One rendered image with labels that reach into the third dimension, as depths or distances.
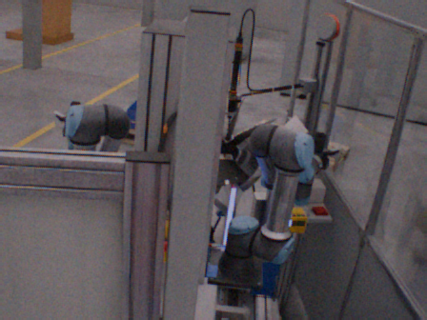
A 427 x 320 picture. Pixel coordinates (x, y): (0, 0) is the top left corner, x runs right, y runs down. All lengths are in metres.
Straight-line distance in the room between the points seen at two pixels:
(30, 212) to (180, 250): 0.23
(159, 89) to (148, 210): 0.74
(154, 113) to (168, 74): 0.12
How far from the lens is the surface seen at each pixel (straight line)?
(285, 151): 1.72
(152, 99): 1.40
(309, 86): 2.97
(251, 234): 1.94
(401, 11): 7.89
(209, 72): 0.61
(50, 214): 0.74
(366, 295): 2.62
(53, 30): 10.56
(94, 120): 1.77
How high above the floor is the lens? 2.28
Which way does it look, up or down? 24 degrees down
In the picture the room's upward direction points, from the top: 7 degrees clockwise
